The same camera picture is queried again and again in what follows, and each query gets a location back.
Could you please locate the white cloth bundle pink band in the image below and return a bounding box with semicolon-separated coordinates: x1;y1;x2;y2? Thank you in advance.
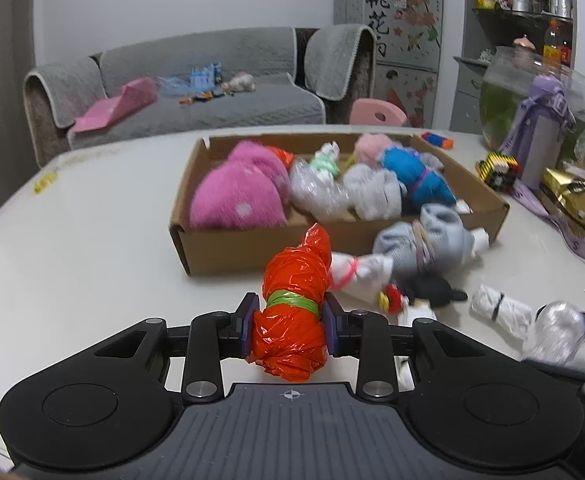
330;252;393;304

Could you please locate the mickey mouse plush toy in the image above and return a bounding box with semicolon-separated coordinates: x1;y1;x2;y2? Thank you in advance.
378;274;468;326

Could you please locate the orange plastic bundle green band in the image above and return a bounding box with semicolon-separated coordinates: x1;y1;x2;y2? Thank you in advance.
248;223;331;382

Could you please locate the clear plastic bag bundle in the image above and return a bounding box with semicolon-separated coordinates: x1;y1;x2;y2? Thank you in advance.
523;301;585;365

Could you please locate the small white bundle black band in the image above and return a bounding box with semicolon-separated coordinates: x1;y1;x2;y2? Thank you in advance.
470;284;535;340

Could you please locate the light blue sock bundle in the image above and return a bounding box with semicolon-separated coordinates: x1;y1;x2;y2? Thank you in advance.
373;204;490;281

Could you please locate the grey sock bundle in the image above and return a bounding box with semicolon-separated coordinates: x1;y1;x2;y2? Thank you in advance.
342;164;406;221

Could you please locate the bubble wrap bundle red band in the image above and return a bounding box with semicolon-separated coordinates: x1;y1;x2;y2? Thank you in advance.
290;158;352;221

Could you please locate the magenta fluffy sock bundle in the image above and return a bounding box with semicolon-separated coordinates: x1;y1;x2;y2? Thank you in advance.
189;141;291;230

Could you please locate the blue knit sock bundle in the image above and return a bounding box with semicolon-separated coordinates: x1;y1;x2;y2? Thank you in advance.
381;148;457;209

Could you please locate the small white pouch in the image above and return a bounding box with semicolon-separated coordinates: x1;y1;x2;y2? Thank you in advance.
455;200;472;214

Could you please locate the white bundle green band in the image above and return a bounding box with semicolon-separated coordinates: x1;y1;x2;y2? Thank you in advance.
309;142;340;182

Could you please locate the grey blue patterned sock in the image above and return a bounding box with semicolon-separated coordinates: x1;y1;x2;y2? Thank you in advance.
405;148;444;174

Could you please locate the pink fur pompom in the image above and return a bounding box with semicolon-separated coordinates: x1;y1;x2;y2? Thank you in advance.
353;133;395;169

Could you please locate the orange plastic bag bundle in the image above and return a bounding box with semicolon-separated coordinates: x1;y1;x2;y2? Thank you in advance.
266;145;295;171

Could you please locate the brown cardboard box tray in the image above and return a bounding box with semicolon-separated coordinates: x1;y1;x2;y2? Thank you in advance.
169;133;509;276

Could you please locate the red blue orange brick stick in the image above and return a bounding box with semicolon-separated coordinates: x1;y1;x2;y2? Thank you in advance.
421;132;454;150

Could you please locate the multicolour brick cube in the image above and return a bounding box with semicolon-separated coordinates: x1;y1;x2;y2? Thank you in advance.
475;152;521;194

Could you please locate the gold foil bag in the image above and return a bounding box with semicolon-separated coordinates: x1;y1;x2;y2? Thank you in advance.
539;168;585;238

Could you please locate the pink child chair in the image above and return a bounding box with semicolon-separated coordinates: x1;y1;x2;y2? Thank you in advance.
349;99;407;127

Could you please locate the small plush toy on sofa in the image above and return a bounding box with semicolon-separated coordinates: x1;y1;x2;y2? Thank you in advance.
221;73;256;93

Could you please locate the grey covered sofa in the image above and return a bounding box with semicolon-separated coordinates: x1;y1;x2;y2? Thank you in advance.
23;25;376;166

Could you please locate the purple water bottle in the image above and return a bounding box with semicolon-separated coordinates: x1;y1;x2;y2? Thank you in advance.
508;75;575;190

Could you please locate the glass fish bowl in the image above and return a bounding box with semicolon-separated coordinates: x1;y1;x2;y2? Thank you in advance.
479;47;585;158

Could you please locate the decorated grey refrigerator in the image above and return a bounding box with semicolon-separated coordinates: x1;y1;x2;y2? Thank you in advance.
333;0;444;128

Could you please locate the pink mushroom figurine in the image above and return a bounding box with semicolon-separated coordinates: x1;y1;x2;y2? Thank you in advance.
513;36;536;52

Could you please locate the orange drink bottle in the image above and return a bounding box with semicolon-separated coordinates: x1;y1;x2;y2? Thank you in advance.
543;20;561;70

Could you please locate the grey shelf cabinet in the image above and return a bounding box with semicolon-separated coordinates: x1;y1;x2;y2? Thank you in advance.
449;0;551;134

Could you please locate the purple bottle strap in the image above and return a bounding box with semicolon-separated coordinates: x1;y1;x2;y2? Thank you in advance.
513;179;585;273

